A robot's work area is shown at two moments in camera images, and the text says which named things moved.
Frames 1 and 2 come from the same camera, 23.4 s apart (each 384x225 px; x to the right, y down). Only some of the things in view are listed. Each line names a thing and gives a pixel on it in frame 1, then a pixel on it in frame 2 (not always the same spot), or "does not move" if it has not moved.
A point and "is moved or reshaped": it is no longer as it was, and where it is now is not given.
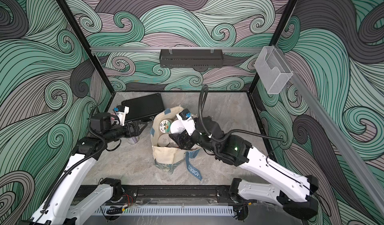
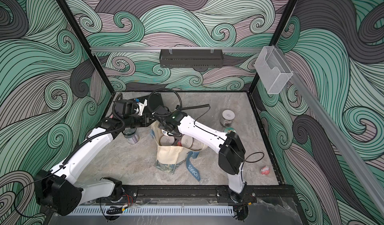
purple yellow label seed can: (133, 140) does not move
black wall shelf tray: (191, 58) does not move
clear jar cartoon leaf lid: (164, 126) is moved or reshaped
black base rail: (181, 195) does not move
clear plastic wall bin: (272, 70) does not move
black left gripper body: (126, 132) → (142, 120)
